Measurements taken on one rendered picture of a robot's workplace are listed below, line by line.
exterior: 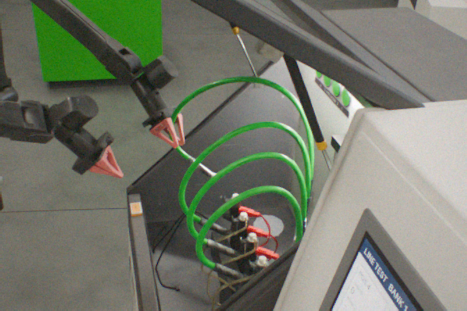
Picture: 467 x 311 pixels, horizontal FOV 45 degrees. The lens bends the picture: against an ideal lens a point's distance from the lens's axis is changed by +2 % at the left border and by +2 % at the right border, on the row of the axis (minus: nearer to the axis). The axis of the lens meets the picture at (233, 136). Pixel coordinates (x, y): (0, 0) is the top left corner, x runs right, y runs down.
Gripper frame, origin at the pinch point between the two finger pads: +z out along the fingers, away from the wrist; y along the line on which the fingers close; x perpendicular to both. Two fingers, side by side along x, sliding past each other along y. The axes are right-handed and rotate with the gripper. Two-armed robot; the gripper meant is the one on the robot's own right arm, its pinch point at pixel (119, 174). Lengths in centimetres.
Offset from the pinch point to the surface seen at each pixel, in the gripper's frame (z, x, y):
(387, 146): 13, -34, 58
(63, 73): -2, 300, -157
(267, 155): 15.3, -7.6, 32.8
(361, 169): 16, -32, 52
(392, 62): 24, 11, 63
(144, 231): 21.6, 13.2, -17.7
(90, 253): 56, 109, -118
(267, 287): 29.8, -26.3, 19.8
